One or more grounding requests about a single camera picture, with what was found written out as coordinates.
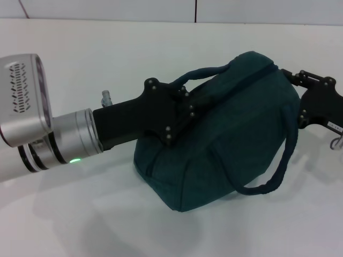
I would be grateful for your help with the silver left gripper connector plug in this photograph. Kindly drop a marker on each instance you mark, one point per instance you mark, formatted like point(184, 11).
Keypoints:
point(106, 98)

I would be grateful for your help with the dark teal fabric bag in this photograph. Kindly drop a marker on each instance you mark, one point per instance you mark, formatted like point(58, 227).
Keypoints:
point(227, 139)

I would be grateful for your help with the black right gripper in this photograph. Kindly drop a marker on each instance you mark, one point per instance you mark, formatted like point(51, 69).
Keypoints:
point(324, 104)

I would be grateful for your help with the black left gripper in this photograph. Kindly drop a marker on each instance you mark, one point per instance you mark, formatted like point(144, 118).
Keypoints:
point(139, 117)

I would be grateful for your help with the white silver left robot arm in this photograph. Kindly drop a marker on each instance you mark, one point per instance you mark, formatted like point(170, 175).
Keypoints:
point(69, 136)

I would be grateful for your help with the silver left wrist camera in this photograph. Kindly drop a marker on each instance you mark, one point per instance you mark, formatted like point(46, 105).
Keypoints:
point(18, 107)

